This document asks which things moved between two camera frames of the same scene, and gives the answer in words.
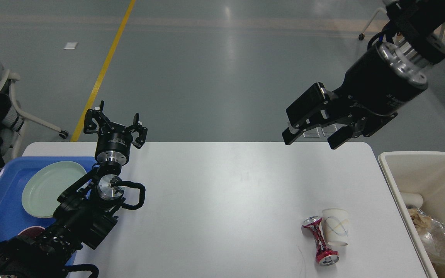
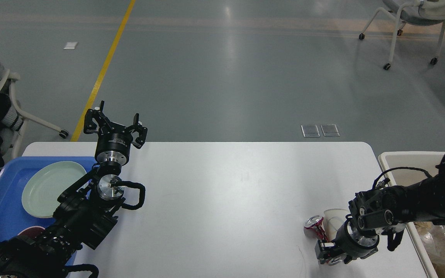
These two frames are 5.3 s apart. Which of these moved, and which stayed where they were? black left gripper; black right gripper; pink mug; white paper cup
Moved: black right gripper
Stayed: black left gripper; white paper cup; pink mug
